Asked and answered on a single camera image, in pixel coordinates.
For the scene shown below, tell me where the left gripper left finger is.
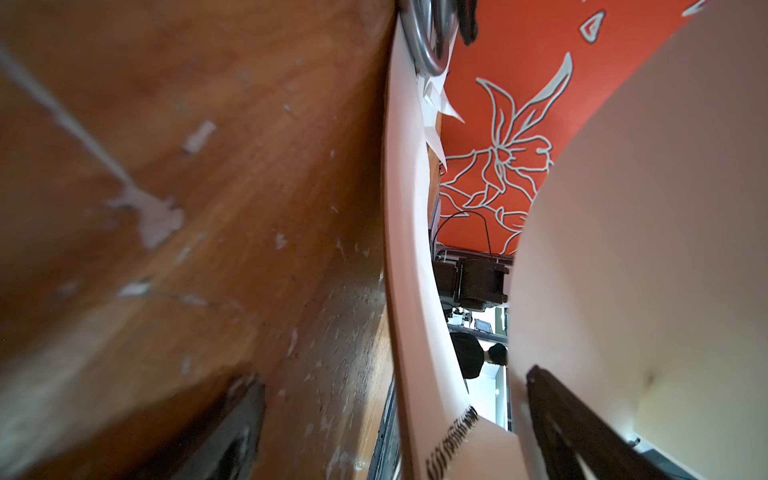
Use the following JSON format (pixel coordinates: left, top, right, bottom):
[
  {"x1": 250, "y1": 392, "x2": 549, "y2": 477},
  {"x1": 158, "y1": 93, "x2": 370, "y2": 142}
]
[{"x1": 137, "y1": 375, "x2": 266, "y2": 479}]

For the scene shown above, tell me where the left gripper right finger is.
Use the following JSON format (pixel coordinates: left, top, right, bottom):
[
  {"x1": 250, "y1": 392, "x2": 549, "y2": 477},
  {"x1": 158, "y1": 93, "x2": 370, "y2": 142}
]
[{"x1": 526, "y1": 365, "x2": 667, "y2": 480}]

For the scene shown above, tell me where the white sticker picture notebook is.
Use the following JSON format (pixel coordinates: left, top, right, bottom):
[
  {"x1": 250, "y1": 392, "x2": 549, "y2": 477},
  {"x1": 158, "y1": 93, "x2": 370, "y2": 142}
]
[{"x1": 382, "y1": 25, "x2": 528, "y2": 479}]

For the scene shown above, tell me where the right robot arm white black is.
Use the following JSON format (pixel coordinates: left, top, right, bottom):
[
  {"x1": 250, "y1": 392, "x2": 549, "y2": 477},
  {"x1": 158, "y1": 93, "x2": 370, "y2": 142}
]
[{"x1": 432, "y1": 258, "x2": 509, "y2": 380}]

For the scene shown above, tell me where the large coiled metal hose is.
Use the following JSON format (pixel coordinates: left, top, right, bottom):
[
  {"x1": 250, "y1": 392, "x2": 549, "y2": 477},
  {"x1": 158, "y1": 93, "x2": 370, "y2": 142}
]
[{"x1": 397, "y1": 0, "x2": 460, "y2": 76}]

